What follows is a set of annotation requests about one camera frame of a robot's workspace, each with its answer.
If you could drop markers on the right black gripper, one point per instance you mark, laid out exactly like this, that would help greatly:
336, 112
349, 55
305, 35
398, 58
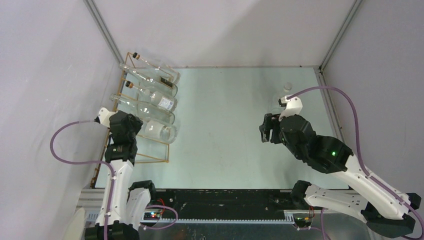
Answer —
269, 120

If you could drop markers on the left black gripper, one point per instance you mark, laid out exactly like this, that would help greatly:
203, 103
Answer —
136, 122

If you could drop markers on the clear bottle frosted cap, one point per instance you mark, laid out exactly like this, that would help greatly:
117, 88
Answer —
158, 130

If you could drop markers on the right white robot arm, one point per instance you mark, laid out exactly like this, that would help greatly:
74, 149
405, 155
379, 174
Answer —
383, 209

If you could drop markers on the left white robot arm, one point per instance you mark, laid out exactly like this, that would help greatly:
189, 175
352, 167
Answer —
123, 202

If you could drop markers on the long clear glass bottle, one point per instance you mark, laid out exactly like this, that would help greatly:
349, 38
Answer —
142, 109

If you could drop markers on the clear bottle white label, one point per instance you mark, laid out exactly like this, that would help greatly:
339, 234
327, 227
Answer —
154, 96

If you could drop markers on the clear bottle black label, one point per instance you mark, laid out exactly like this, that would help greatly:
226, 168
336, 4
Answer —
151, 80

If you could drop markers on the clear bottle black cork top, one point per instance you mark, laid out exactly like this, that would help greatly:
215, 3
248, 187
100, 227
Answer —
157, 67

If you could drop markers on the left electronics board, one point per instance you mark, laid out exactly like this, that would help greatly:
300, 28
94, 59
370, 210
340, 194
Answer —
151, 216

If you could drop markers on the electronics board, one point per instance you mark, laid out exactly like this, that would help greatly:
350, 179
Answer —
151, 216
302, 219

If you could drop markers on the right electronics board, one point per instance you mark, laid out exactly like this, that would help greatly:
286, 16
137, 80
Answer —
302, 219

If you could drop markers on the gold wire wine rack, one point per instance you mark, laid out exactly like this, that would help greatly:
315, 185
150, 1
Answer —
156, 151

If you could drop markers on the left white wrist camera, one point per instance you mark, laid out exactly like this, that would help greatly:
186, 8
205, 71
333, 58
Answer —
103, 117

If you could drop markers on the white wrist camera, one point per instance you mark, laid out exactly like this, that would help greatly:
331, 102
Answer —
292, 106
103, 117

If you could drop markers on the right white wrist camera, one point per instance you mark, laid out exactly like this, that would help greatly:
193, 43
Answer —
292, 106

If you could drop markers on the aluminium frame rail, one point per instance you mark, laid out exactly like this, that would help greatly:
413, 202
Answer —
185, 220

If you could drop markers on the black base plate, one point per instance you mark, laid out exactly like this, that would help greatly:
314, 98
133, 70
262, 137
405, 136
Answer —
228, 204

